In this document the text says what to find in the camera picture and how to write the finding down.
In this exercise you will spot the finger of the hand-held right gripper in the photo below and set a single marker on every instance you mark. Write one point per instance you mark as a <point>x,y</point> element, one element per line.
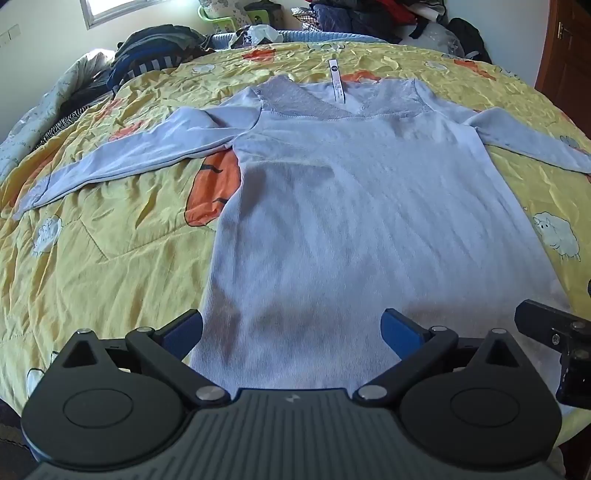
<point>540,321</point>
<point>575,378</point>

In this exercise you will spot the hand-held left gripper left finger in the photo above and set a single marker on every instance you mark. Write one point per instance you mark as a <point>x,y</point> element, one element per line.
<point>184,330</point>

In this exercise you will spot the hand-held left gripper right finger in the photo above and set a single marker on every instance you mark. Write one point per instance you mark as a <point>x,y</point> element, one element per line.
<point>399,330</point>

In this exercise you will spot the lavender long-sleeve shirt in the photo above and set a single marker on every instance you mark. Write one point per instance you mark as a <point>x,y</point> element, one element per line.
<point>346,207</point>

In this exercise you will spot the pile of dark clothes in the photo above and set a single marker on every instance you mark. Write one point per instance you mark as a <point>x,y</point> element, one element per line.
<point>152,50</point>

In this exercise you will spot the black white clothes heap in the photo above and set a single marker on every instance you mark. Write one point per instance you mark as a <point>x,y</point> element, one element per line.
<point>427,16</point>

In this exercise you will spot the yellow carrot print quilt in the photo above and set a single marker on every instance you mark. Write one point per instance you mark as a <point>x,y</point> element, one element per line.
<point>115,240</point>

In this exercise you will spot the black white striped cloth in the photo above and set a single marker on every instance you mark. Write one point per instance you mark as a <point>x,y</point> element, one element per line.
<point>69,121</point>

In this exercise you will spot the brown wooden door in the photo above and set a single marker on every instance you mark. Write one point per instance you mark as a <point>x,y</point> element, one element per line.
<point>563,69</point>

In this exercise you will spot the white floral quilt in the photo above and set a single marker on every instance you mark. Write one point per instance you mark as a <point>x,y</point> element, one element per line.
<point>55,97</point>

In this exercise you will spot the black bag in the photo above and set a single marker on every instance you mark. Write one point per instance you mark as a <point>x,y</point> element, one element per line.
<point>466,37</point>

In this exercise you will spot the clear plastic bag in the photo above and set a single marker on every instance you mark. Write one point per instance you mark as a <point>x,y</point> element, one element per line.
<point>443,39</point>

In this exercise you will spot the white plastic bag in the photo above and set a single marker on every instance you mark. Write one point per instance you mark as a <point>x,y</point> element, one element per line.
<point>261,34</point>

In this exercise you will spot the green plastic chair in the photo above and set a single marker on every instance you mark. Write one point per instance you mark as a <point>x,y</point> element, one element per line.
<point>221,22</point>

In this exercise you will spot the blue padded bed edge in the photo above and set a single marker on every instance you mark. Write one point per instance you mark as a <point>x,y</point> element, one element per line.
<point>300,36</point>

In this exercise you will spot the navy jacket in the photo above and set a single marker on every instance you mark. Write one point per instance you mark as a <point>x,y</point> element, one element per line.
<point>341,18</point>

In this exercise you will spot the floral pillow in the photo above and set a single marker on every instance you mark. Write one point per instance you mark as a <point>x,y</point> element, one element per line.
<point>226,9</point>

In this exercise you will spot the checkered cloth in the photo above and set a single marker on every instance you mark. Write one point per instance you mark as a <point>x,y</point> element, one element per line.
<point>308,18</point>

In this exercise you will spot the window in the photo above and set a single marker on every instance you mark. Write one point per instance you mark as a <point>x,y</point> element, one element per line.
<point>111,7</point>

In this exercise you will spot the white wall switch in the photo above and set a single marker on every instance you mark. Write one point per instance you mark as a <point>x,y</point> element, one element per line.
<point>10,36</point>

